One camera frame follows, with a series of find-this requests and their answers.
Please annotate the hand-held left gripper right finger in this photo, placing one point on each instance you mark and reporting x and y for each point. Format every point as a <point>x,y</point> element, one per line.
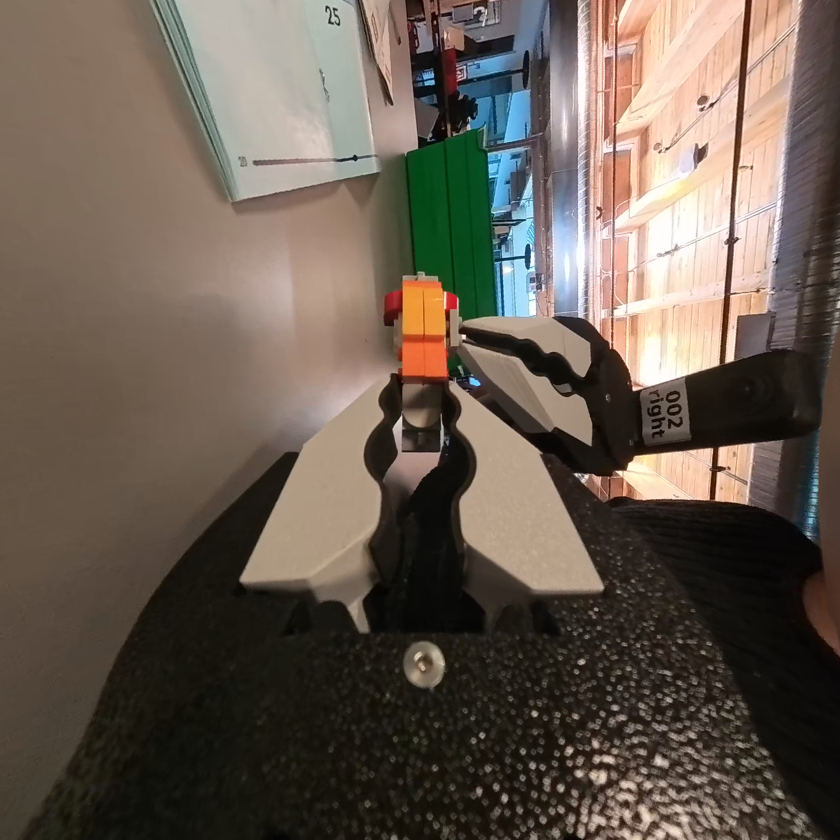
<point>525,525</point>

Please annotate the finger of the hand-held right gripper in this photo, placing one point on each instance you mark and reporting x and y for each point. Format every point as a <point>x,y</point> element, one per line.
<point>518,331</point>
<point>525,394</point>

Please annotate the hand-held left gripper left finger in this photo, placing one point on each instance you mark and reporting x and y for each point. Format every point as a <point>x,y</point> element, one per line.
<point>315,525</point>

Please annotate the orange red lego model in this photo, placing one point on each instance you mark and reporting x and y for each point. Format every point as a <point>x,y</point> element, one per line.
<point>423,328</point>

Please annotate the lego instruction booklet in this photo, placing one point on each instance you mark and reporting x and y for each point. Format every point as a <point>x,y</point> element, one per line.
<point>275,98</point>

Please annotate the green plastic bin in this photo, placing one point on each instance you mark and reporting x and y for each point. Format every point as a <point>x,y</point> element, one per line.
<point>449,216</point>

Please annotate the white ceiling projector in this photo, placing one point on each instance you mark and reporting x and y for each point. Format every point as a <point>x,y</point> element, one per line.
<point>689,159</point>

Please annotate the silver insulated duct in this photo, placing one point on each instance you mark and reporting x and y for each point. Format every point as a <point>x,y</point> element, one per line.
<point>584,164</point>

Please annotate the dark spiral ventilation duct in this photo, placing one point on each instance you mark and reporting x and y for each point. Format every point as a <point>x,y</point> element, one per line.
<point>807,197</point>

